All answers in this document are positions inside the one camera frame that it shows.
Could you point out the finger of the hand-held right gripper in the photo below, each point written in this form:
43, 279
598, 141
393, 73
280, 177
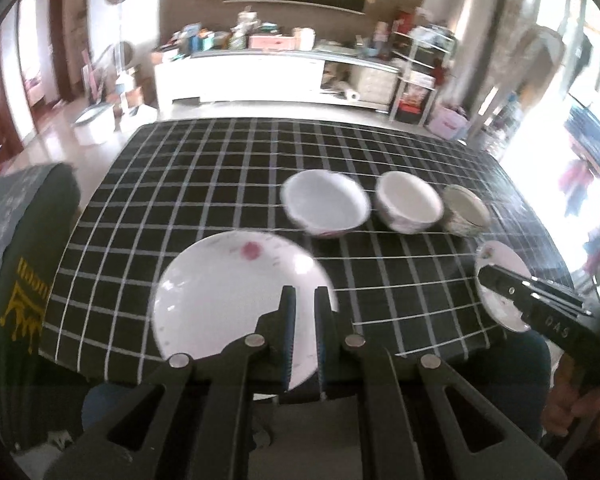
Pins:
505, 285

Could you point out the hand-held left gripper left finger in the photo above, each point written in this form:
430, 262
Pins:
289, 331

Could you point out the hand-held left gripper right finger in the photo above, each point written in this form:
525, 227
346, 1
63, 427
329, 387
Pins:
321, 332

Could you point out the small white printed plate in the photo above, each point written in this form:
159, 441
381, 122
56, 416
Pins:
500, 255

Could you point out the large white pink-flower plate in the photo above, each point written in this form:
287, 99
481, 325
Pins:
220, 290

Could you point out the white bowl with patterned band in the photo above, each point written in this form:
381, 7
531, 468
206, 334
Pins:
465, 210

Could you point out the white bowl with flower print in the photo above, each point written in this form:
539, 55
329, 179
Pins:
410, 202

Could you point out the wide white bowl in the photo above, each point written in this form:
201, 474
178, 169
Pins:
325, 205

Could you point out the person's right hand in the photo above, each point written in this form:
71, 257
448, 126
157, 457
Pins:
570, 405

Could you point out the person's right leg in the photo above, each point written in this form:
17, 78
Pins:
510, 385

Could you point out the person's leg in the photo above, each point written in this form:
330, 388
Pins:
110, 410
510, 385

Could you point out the pink hanging clothes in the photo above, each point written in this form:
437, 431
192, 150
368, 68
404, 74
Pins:
575, 185

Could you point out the pink storage box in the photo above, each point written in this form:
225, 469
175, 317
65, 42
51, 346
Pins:
447, 122

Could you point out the blue plastic crate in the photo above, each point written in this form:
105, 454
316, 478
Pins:
592, 135

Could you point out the black white checkered tablecloth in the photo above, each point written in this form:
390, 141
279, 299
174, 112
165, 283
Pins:
180, 185

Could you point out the person's left leg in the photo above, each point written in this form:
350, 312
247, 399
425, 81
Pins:
110, 410

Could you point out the wooden chair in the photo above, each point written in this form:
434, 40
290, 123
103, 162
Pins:
535, 55

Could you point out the paper towel roll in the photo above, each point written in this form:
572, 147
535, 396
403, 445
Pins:
351, 94

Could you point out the white low cabinet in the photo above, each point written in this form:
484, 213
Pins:
240, 77

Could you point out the silver standing column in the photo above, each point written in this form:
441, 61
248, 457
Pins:
472, 20

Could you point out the white plastic bin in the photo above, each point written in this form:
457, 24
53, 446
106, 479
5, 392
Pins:
95, 125

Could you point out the pink flat box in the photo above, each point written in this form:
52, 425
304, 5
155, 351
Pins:
272, 41

